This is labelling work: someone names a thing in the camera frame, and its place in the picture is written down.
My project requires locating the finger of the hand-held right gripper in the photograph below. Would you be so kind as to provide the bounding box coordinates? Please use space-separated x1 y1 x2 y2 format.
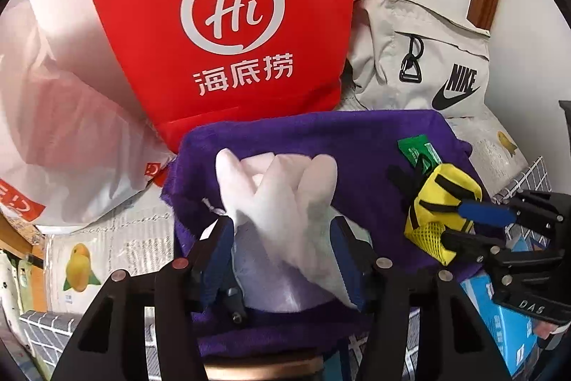
439 229 565 275
459 189 567 240

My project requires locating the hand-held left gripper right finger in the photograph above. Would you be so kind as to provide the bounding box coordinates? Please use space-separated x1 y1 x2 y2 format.
329 216 514 381

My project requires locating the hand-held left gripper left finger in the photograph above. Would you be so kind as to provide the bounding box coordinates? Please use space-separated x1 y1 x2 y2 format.
51 217 248 381

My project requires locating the yellow mesh pouch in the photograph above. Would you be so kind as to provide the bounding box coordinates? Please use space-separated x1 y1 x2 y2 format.
387 164 483 266

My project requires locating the person's right hand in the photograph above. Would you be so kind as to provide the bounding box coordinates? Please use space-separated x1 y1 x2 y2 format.
535 319 567 348

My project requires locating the blue cardboard box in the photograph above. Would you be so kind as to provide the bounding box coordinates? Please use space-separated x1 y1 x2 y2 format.
459 225 542 377

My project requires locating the green packet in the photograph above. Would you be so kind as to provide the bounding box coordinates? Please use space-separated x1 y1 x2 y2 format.
397 135 442 172

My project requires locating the dark gold box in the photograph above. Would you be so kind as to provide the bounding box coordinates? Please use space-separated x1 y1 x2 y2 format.
203 352 326 381

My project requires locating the purple towel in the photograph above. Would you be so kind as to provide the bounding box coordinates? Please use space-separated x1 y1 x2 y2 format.
161 109 485 359

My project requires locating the grey checked blanket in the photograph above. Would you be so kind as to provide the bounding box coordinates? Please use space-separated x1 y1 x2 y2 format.
18 155 558 381

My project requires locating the grey fabric bag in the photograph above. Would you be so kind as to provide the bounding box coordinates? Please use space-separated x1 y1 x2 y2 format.
339 0 491 118

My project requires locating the textured cardboard box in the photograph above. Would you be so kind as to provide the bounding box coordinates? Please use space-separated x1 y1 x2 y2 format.
0 211 47 261

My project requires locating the white plastic shopping bag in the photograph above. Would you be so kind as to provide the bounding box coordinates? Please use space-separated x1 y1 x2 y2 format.
0 0 177 234

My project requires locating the red paper bag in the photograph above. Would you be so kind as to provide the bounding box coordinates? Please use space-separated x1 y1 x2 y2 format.
79 0 358 152

